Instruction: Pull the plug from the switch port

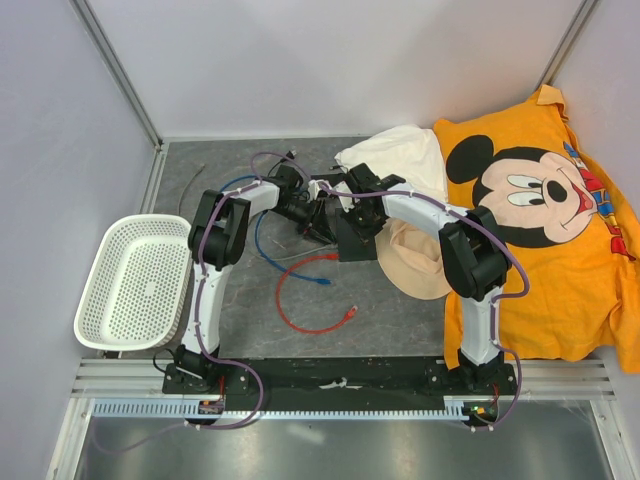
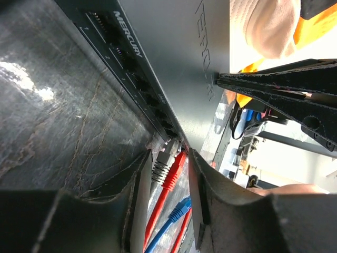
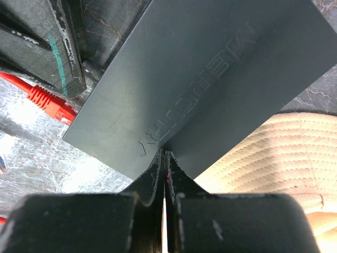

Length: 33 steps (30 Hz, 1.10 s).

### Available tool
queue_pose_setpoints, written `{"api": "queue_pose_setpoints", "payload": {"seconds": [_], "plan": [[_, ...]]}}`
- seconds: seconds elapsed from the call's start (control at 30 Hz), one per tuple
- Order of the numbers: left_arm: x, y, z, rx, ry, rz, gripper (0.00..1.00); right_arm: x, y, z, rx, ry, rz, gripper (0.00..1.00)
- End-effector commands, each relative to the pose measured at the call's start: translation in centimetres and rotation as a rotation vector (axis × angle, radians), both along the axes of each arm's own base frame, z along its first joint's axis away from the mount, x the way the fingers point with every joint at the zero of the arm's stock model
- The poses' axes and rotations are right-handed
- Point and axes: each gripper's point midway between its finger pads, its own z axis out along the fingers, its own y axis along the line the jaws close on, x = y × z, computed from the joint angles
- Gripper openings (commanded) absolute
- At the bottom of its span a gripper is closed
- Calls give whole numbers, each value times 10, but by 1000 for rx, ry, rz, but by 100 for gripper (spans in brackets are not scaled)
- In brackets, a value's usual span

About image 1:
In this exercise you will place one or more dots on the black power adapter with cord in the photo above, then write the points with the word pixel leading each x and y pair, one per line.
pixel 335 176

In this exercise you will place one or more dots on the orange Mickey Mouse cloth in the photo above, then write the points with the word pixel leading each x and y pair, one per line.
pixel 573 232

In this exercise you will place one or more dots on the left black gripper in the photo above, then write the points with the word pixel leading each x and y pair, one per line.
pixel 319 221

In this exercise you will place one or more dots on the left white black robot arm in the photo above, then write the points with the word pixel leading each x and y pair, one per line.
pixel 217 242

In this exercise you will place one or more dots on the grey slotted cable duct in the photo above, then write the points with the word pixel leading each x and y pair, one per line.
pixel 450 410

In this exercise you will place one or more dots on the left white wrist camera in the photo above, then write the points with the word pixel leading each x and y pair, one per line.
pixel 315 189

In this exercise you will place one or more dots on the white perforated plastic basket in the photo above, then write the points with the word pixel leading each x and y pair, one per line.
pixel 134 294

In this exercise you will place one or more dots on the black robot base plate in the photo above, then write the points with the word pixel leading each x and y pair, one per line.
pixel 426 375

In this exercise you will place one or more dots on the beige bucket hat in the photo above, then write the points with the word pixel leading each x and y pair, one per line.
pixel 411 260

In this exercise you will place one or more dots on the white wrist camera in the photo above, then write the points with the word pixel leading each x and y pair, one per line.
pixel 342 191
pixel 315 189

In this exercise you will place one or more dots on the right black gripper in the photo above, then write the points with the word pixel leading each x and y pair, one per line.
pixel 366 234

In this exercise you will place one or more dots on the black network switch box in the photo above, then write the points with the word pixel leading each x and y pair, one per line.
pixel 349 245

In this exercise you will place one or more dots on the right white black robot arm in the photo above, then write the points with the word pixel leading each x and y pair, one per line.
pixel 474 259

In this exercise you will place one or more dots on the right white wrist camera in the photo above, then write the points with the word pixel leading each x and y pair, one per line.
pixel 342 191

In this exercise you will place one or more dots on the cream white cloth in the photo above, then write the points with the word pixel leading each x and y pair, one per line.
pixel 408 151

